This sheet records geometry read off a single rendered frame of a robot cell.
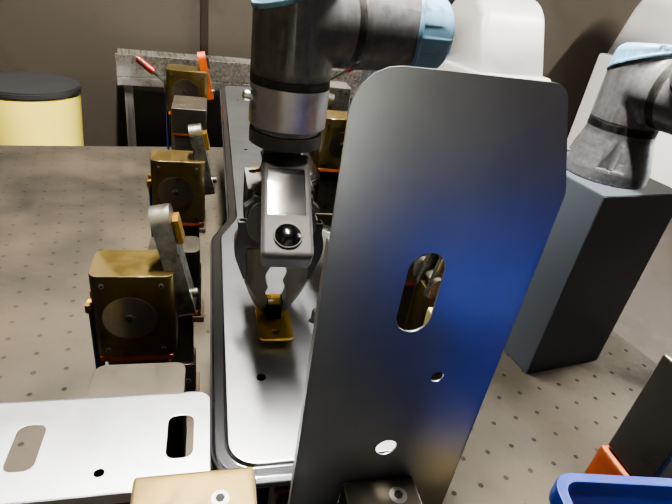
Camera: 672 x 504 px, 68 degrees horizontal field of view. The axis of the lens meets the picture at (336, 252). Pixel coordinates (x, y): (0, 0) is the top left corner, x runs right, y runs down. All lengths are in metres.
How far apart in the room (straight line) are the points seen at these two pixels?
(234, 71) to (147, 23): 0.88
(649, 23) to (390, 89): 4.17
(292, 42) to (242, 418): 0.33
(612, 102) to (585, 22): 3.63
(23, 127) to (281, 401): 2.37
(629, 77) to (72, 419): 0.92
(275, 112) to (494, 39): 2.86
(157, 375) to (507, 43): 3.03
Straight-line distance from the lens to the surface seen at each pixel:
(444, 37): 0.53
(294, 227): 0.45
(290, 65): 0.46
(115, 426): 0.50
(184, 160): 0.91
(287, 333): 0.57
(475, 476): 0.90
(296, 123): 0.47
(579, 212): 0.98
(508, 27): 3.36
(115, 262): 0.62
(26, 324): 1.13
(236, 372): 0.53
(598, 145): 1.01
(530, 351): 1.10
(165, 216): 0.57
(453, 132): 0.23
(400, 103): 0.21
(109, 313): 0.63
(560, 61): 4.56
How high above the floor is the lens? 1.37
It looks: 30 degrees down
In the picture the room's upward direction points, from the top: 9 degrees clockwise
